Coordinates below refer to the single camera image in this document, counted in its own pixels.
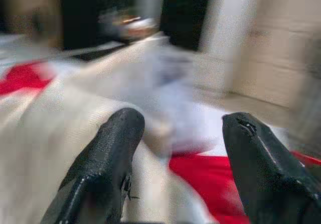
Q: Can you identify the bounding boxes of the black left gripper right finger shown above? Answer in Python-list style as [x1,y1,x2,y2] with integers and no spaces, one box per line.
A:
[221,111,321,224]

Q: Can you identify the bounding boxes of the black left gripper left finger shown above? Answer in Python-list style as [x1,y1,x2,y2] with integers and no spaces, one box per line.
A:
[40,107,146,224]

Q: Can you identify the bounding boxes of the red garment white stripes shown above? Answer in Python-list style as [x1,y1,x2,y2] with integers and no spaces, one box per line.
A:
[0,62,321,224]

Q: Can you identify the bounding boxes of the cream garment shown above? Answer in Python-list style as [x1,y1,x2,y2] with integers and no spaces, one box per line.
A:
[0,65,226,224]

